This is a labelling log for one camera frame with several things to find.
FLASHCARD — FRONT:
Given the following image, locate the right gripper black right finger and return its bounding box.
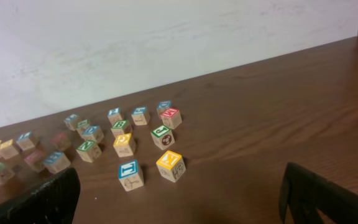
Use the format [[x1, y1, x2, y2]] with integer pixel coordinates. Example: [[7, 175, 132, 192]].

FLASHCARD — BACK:
[[278, 162, 358, 223]]

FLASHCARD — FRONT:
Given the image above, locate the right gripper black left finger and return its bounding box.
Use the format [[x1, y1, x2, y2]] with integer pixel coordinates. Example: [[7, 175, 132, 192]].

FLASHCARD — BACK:
[[0, 167, 80, 223]]

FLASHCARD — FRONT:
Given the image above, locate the blue H block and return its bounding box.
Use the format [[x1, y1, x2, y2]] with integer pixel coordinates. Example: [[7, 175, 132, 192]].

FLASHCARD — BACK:
[[43, 151, 71, 174]]

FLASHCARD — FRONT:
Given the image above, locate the red U block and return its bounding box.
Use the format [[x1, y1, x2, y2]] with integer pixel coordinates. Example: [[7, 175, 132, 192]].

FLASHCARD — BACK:
[[24, 150, 45, 173]]

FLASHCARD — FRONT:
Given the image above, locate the red E block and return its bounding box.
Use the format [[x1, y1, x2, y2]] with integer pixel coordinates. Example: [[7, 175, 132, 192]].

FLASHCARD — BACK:
[[50, 132, 71, 151]]

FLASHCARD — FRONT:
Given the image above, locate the green N block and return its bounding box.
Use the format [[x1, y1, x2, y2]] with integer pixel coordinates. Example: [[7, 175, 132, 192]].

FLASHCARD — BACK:
[[76, 140, 102, 162]]

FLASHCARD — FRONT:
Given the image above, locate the green R block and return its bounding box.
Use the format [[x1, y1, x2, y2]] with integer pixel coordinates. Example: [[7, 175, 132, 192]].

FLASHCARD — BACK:
[[0, 162, 15, 185]]

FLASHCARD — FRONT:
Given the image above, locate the blue L block left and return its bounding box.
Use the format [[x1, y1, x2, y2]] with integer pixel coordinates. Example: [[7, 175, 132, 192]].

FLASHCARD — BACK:
[[16, 131, 39, 151]]

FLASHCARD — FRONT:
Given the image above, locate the blue l block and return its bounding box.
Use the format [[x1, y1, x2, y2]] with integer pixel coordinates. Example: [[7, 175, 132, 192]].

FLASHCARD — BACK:
[[63, 114, 81, 131], [16, 131, 39, 151]]

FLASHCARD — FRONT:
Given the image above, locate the blue D block middle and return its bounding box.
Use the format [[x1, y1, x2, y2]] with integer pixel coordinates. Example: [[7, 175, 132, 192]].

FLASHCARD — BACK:
[[81, 126, 104, 143]]

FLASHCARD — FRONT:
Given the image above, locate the blue d block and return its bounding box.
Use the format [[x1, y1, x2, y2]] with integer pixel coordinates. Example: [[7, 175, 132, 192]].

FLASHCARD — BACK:
[[157, 100, 172, 118], [81, 126, 104, 143]]

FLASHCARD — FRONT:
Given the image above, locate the blue T block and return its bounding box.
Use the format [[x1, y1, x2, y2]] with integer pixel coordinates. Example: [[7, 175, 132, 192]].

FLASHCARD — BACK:
[[118, 159, 144, 192]]

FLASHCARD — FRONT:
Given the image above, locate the green 4 block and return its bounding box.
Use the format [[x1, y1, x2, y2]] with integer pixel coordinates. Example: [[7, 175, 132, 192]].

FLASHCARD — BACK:
[[76, 119, 91, 138]]

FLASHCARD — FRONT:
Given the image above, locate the blue L block top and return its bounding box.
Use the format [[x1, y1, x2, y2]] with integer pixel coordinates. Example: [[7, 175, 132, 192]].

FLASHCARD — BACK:
[[63, 114, 81, 131]]

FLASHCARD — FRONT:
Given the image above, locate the yellow C block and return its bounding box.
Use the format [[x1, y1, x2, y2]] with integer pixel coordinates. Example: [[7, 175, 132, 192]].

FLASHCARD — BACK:
[[113, 133, 136, 157]]

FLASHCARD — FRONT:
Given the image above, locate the green B block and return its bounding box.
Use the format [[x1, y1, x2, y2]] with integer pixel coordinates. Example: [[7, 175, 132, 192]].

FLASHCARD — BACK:
[[111, 119, 132, 138]]

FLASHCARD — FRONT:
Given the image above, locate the blue question mark block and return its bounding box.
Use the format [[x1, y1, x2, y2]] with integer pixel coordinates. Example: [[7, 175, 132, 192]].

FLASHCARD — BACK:
[[108, 107, 124, 125]]

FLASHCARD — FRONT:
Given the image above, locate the yellow K block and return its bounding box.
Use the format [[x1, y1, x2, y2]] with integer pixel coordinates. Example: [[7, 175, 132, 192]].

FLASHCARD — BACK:
[[156, 151, 186, 182]]

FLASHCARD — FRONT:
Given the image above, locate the blue S block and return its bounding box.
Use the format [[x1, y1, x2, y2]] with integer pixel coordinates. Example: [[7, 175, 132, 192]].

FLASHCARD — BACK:
[[131, 106, 150, 126]]

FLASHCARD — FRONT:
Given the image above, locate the green J block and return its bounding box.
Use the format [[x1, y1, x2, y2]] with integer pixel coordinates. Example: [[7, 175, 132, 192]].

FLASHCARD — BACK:
[[151, 125, 175, 151]]

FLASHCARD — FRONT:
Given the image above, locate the red M block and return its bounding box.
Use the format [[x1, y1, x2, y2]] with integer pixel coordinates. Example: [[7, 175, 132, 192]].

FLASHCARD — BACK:
[[160, 108, 182, 129]]

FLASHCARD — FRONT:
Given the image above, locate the blue D block right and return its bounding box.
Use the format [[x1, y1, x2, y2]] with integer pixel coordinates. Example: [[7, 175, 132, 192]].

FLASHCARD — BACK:
[[157, 100, 172, 118]]

